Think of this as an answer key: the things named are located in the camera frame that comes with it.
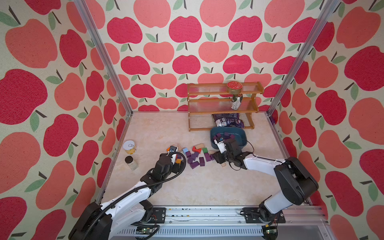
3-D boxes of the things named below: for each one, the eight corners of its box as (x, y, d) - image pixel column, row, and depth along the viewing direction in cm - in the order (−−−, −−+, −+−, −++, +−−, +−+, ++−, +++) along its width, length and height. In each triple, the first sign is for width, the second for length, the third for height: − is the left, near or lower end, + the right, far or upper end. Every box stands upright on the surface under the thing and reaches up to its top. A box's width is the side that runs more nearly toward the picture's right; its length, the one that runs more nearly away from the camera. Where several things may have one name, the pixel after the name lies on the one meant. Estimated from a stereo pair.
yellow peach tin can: (123, 154, 98) (120, 150, 94) (126, 144, 104) (123, 140, 100) (135, 154, 98) (132, 150, 94) (137, 144, 104) (135, 140, 100)
